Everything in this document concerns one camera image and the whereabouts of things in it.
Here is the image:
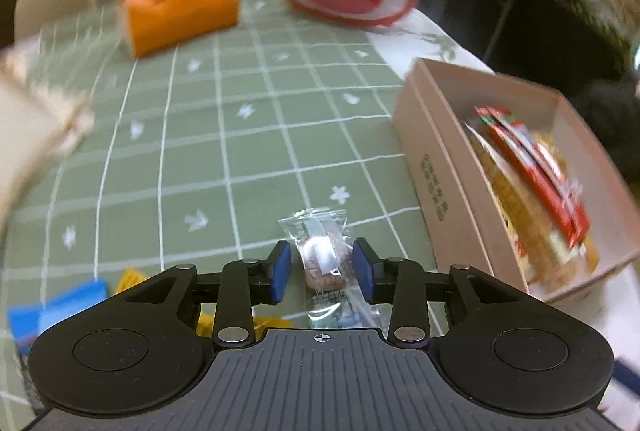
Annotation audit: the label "yellow snack packet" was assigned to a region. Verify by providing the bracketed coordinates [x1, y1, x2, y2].
[111, 267, 297, 339]

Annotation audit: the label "black fish tank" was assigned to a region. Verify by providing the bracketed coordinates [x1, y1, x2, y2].
[480, 0, 640, 82]

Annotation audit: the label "clear round cookie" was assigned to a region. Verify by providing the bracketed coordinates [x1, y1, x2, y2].
[277, 207, 381, 329]

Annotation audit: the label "blue snack packet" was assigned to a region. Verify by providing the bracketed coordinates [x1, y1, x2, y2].
[7, 279, 109, 354]

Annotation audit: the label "white printed bag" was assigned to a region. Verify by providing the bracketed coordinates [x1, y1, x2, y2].
[0, 36, 96, 212]

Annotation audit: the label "orange tissue box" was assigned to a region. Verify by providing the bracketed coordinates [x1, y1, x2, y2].
[117, 0, 241, 59]

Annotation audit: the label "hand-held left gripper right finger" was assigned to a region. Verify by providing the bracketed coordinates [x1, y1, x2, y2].
[351, 238, 526, 344]

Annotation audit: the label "red and yellow snack packets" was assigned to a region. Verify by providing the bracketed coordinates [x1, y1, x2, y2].
[465, 123, 601, 287]

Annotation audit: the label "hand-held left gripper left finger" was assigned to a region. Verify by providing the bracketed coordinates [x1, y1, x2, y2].
[120, 240, 292, 346]

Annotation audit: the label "white printed paper sheet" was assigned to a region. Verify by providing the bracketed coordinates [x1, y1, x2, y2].
[367, 8, 497, 76]

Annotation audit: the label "green checked tablecloth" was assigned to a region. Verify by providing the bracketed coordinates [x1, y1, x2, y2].
[0, 0, 496, 417]

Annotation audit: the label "pink cardboard box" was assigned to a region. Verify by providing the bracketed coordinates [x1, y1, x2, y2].
[393, 57, 640, 297]

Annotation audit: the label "red stick packet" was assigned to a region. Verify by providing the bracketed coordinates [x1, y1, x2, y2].
[500, 118, 592, 237]
[472, 106, 576, 247]

